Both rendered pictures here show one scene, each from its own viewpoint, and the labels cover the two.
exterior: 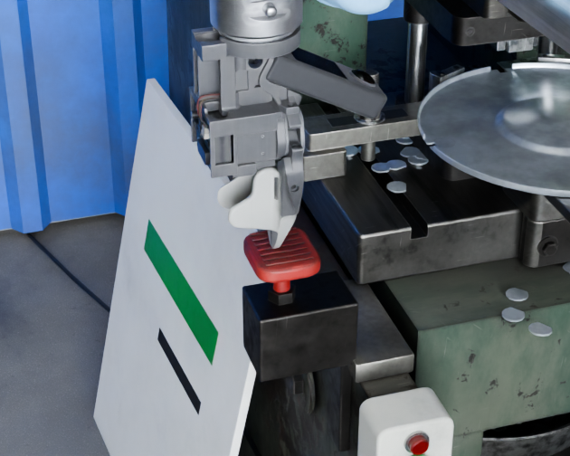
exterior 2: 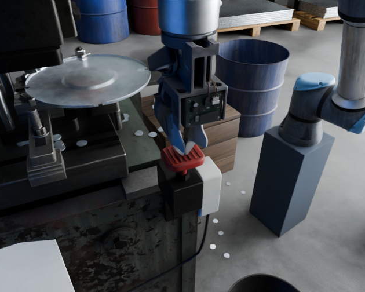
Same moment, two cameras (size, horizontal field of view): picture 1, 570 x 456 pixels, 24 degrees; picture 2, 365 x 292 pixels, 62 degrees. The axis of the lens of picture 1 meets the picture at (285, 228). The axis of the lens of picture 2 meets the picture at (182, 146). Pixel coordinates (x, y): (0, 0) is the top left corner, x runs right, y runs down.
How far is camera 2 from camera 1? 116 cm
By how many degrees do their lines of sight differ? 75
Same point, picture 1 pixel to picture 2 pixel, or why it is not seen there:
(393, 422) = (215, 169)
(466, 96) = (51, 96)
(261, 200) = (200, 127)
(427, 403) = not seen: hidden behind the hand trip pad
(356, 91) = not seen: hidden behind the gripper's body
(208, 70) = (203, 66)
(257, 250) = (186, 160)
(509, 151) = (110, 87)
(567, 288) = (134, 122)
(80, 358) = not seen: outside the picture
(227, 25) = (215, 24)
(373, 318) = (153, 171)
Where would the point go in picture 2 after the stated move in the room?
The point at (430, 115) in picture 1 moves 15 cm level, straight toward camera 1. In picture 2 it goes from (68, 105) to (141, 106)
